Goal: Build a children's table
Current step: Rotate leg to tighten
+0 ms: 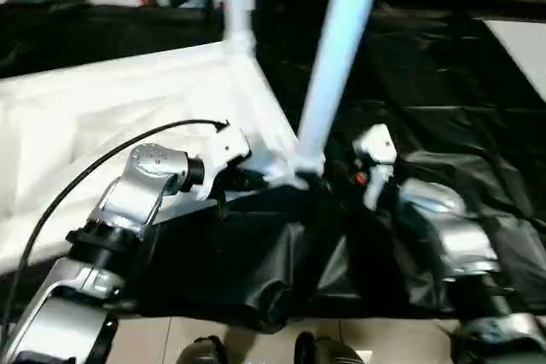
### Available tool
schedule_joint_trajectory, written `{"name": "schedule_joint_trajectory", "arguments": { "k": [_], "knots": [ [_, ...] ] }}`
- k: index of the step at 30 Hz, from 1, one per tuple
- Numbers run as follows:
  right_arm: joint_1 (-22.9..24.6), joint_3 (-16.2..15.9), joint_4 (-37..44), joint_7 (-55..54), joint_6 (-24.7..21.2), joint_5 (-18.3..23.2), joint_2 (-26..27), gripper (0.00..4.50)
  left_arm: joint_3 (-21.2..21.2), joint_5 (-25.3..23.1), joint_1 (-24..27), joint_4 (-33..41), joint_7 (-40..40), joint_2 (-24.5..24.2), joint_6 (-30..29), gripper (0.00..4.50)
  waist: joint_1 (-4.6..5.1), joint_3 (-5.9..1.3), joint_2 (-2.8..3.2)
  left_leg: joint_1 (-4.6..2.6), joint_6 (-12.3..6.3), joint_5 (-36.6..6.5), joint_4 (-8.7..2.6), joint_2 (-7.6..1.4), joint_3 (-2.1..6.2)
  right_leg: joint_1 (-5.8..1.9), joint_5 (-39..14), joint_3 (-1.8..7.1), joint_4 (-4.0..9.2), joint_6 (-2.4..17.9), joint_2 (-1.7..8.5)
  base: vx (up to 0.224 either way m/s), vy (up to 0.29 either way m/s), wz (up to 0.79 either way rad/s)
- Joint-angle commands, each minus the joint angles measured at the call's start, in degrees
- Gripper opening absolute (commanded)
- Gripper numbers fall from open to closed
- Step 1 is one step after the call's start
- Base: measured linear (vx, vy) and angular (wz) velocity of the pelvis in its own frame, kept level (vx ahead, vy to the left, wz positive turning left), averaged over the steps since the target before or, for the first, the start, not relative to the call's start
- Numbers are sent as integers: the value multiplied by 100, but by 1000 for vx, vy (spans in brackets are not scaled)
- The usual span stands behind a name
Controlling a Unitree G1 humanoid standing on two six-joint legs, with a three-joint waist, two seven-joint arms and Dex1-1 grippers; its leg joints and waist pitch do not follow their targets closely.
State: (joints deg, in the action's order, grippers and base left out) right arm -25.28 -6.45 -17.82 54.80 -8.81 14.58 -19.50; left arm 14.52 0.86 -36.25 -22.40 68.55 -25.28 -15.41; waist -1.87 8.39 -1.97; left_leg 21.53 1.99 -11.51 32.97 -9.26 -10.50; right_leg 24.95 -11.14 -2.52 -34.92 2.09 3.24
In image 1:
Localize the black glossy mat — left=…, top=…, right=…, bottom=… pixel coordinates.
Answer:
left=0, top=0, right=546, bottom=333

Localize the white plastic stool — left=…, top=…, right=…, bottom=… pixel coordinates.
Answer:
left=0, top=38, right=325, bottom=275

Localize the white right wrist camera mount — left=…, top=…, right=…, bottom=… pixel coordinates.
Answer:
left=351, top=123, right=398, bottom=211

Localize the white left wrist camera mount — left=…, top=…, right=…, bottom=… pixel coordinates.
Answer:
left=198, top=123, right=253, bottom=201

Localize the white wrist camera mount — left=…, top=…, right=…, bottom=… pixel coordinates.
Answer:
left=351, top=123, right=398, bottom=211
left=198, top=123, right=253, bottom=201

